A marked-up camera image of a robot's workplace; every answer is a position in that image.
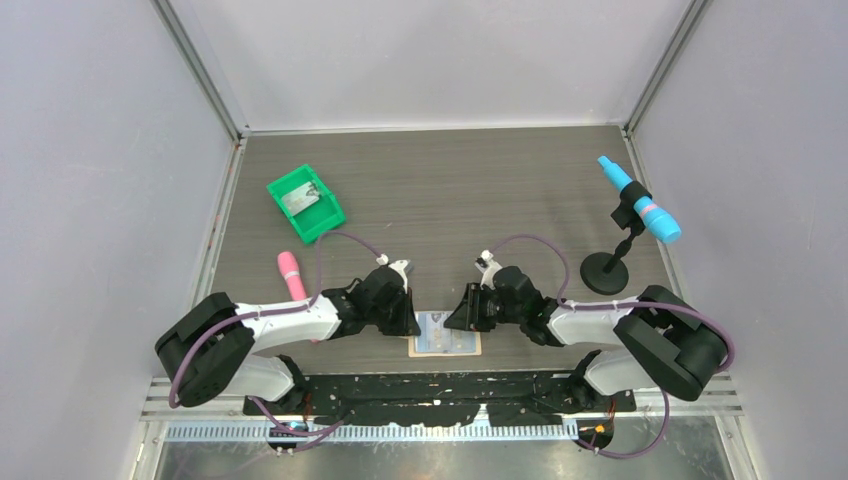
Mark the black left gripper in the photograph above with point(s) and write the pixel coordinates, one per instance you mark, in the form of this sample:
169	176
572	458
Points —
406	325

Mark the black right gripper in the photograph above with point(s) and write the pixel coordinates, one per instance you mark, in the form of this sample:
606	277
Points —
468	315

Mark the beige card holder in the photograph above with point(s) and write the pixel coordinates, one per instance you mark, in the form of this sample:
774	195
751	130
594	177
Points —
444	351

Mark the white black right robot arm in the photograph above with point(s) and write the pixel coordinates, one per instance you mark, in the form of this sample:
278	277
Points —
650	340

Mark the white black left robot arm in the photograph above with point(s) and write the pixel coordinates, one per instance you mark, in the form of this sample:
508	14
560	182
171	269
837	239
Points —
219	346

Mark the pink toy microphone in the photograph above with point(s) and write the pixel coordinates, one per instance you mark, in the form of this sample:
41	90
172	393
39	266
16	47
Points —
289	269

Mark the black microphone stand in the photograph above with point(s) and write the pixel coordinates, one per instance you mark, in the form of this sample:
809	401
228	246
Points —
606	273

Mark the green plastic bin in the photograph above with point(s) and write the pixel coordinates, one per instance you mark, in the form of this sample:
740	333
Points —
325	215

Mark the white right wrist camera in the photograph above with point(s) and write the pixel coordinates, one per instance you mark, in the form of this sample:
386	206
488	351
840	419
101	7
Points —
486	264

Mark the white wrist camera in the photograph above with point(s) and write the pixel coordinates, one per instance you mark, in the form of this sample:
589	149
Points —
403	267
486	264

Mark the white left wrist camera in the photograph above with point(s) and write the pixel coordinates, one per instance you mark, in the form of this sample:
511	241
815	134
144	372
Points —
403	267

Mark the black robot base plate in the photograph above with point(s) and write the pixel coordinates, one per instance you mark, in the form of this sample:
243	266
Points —
512	398

